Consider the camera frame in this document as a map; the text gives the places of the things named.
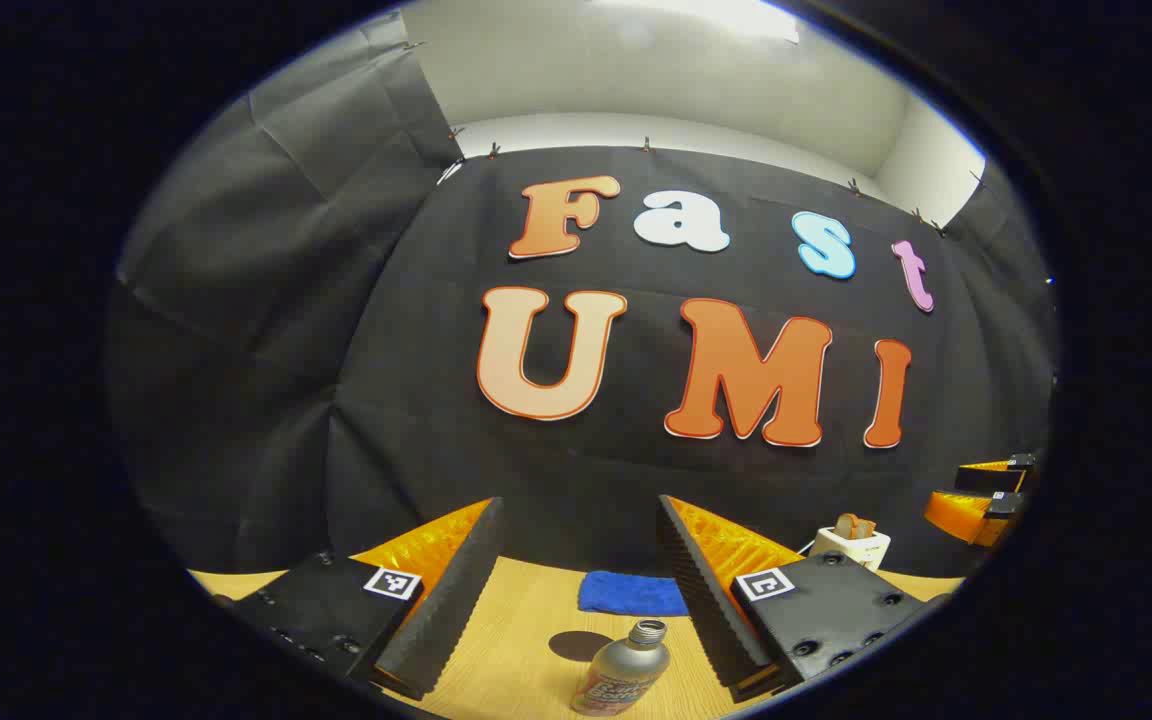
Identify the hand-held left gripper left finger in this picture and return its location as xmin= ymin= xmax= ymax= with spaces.
xmin=226 ymin=497 xmax=507 ymax=701

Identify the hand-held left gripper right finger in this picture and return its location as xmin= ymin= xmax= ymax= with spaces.
xmin=656 ymin=494 xmax=942 ymax=703

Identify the silver water bottle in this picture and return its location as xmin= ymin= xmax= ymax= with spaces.
xmin=571 ymin=618 xmax=672 ymax=717

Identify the dark round coaster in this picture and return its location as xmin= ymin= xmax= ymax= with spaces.
xmin=548 ymin=631 xmax=617 ymax=663

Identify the blue towel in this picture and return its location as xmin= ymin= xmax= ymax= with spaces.
xmin=577 ymin=570 xmax=689 ymax=617

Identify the white toaster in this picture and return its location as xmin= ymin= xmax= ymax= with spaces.
xmin=809 ymin=527 xmax=892 ymax=573

